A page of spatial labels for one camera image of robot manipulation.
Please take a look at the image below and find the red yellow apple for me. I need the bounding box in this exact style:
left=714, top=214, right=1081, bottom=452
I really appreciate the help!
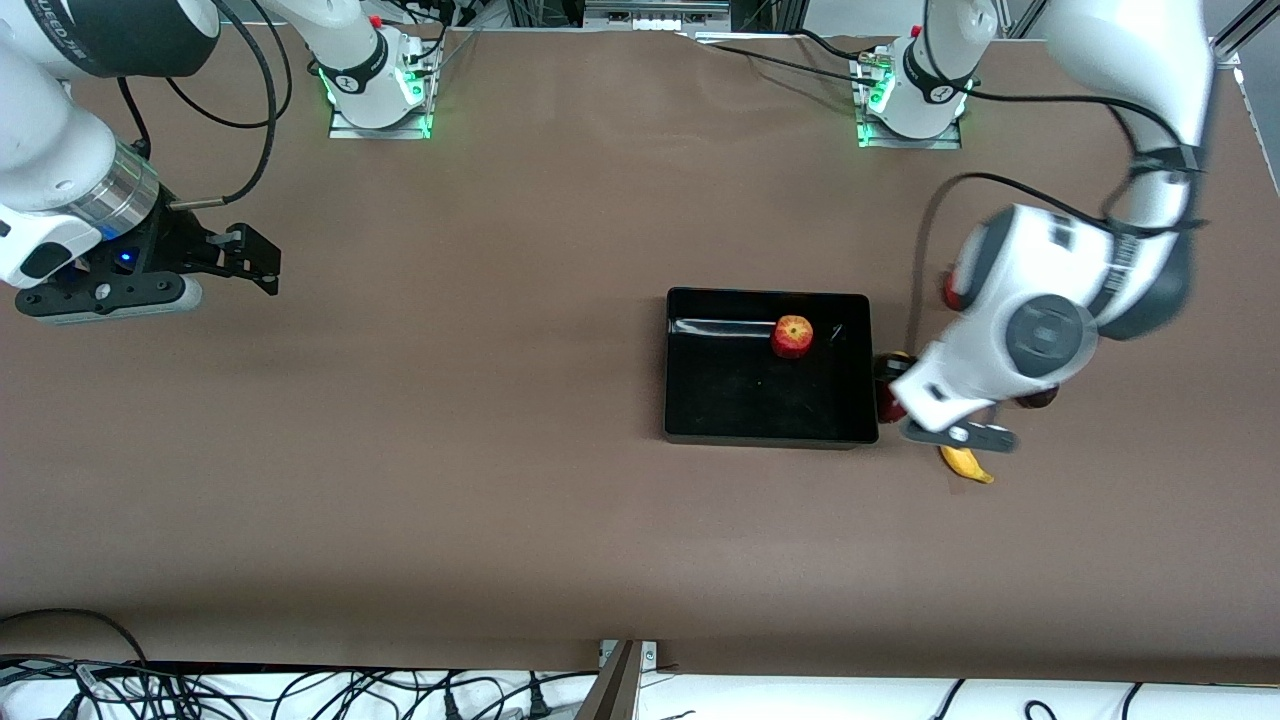
left=769, top=314, right=815, bottom=360

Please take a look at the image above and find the yellow banana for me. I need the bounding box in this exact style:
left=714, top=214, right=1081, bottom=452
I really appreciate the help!
left=938, top=446, right=996, bottom=485

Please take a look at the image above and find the black rectangular box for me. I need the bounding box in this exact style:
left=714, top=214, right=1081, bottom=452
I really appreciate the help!
left=662, top=287, right=881, bottom=448

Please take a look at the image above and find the red orange mango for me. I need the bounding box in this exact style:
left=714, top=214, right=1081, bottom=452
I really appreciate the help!
left=876, top=350, right=915, bottom=424

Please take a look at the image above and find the dark slanted beam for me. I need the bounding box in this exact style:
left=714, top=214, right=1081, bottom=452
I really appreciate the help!
left=573, top=640, right=641, bottom=720

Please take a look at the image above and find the grey device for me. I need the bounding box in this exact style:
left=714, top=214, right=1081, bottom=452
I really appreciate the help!
left=583, top=0, right=733, bottom=33

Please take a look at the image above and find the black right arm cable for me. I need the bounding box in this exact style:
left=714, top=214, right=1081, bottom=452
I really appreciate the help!
left=115, top=0, right=296, bottom=211

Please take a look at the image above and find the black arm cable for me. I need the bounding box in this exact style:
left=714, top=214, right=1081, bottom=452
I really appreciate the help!
left=908, top=85, right=1206, bottom=336
left=115, top=0, right=296, bottom=211

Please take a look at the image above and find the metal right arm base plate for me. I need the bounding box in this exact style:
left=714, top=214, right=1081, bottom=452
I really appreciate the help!
left=328, top=100, right=433, bottom=140

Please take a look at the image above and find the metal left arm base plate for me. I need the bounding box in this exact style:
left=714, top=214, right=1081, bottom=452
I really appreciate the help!
left=856, top=118, right=963, bottom=151

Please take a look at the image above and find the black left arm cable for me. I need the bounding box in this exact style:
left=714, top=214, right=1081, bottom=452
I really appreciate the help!
left=908, top=85, right=1206, bottom=336

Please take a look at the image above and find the tangled black cable bundle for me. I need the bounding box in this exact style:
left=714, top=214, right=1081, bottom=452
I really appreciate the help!
left=0, top=655, right=601, bottom=720

